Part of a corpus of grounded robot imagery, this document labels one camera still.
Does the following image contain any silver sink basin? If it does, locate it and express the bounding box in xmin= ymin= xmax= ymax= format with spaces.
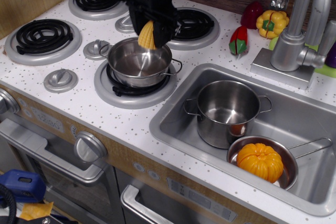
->
xmin=150 ymin=63 xmax=335 ymax=217

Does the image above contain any red toy chili pepper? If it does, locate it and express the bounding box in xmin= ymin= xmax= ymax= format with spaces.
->
xmin=229 ymin=26 xmax=248 ymax=55

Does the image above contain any steel pan on stove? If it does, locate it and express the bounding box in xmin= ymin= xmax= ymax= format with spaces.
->
xmin=98 ymin=37 xmax=183 ymax=88

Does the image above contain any silver oven dial left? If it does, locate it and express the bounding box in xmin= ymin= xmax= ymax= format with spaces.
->
xmin=0 ymin=89 xmax=20 ymax=114

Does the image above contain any silver stove knob middle left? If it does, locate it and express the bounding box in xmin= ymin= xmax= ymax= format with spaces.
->
xmin=83 ymin=39 xmax=113 ymax=60

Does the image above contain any silver stove knob front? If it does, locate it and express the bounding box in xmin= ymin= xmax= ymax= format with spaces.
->
xmin=44 ymin=69 xmax=78 ymax=93

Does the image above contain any purple toy eggplant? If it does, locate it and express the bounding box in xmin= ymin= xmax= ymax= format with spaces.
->
xmin=324 ymin=42 xmax=336 ymax=68

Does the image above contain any silver toy faucet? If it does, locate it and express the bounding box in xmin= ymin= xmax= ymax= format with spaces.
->
xmin=250 ymin=0 xmax=335 ymax=90

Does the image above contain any tall steel pot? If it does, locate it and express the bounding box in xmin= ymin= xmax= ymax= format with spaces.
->
xmin=183 ymin=80 xmax=273 ymax=149

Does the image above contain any silver stove knob centre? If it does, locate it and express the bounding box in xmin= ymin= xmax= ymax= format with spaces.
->
xmin=114 ymin=15 xmax=135 ymax=34

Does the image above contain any back right black burner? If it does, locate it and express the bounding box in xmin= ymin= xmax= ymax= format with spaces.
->
xmin=167 ymin=7 xmax=220 ymax=51

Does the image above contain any front left black burner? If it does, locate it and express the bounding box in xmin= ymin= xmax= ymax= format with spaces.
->
xmin=5 ymin=19 xmax=82 ymax=66

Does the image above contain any back left black burner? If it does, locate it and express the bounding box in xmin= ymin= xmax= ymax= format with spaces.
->
xmin=68 ymin=0 xmax=128 ymax=20

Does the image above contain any silver dishwasher door handle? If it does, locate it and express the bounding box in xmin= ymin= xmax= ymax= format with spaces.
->
xmin=120 ymin=185 xmax=172 ymax=224

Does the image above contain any yellow toy bell pepper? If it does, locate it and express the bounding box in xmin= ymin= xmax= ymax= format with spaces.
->
xmin=256 ymin=10 xmax=289 ymax=39

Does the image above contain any silver stove knob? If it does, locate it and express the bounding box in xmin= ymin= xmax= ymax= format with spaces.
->
xmin=83 ymin=39 xmax=113 ymax=60
xmin=114 ymin=15 xmax=135 ymax=34
xmin=44 ymin=69 xmax=78 ymax=93

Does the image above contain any silver oven door handle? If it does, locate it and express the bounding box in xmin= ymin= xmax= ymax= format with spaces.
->
xmin=1 ymin=119 xmax=104 ymax=186

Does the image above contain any front right black burner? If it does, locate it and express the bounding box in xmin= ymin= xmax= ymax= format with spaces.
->
xmin=94 ymin=60 xmax=177 ymax=109

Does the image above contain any small steel saucepan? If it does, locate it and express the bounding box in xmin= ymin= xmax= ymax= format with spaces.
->
xmin=226 ymin=136 xmax=332 ymax=190

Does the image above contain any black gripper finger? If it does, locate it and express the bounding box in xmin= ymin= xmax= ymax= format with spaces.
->
xmin=153 ymin=20 xmax=176 ymax=47
xmin=131 ymin=11 xmax=150 ymax=35

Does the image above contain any yellow toy corn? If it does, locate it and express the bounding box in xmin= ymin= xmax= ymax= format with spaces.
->
xmin=138 ymin=20 xmax=156 ymax=50

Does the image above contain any silver oven dial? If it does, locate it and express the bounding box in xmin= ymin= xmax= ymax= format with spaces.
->
xmin=73 ymin=131 xmax=108 ymax=163
xmin=0 ymin=89 xmax=20 ymax=114

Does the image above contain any blue tool on floor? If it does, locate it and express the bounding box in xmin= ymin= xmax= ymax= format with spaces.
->
xmin=1 ymin=169 xmax=46 ymax=203

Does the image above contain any black burner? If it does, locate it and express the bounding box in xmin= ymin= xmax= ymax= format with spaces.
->
xmin=94 ymin=60 xmax=177 ymax=109
xmin=167 ymin=7 xmax=220 ymax=51
xmin=68 ymin=0 xmax=128 ymax=20
xmin=5 ymin=19 xmax=82 ymax=66

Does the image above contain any black cable on floor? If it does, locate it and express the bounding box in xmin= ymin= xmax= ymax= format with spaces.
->
xmin=0 ymin=184 xmax=17 ymax=224

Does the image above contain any orange toy pumpkin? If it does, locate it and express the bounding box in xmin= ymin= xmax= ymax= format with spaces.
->
xmin=236 ymin=143 xmax=284 ymax=183

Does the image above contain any dark red toy pepper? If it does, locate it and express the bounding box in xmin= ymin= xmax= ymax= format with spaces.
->
xmin=240 ymin=1 xmax=264 ymax=29

